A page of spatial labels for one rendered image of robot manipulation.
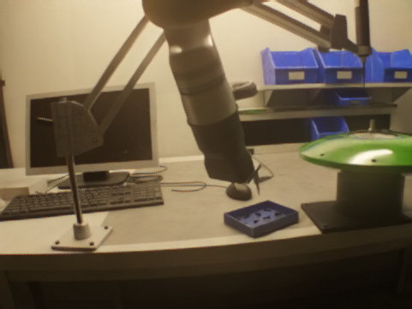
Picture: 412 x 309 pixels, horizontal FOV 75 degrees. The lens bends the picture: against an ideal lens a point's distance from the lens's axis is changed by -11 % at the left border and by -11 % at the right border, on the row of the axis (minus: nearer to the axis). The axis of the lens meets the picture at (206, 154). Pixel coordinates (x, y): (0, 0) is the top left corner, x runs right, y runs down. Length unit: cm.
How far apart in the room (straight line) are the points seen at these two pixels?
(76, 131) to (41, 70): 108
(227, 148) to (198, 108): 8
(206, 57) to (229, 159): 16
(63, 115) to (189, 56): 29
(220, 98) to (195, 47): 8
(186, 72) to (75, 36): 124
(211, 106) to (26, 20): 142
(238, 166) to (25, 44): 142
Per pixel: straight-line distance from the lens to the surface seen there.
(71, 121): 58
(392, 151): 58
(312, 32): 75
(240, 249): 58
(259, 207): 72
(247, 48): 151
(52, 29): 165
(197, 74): 39
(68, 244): 64
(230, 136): 43
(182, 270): 66
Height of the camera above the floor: 118
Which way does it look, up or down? 11 degrees down
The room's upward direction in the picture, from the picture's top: 4 degrees counter-clockwise
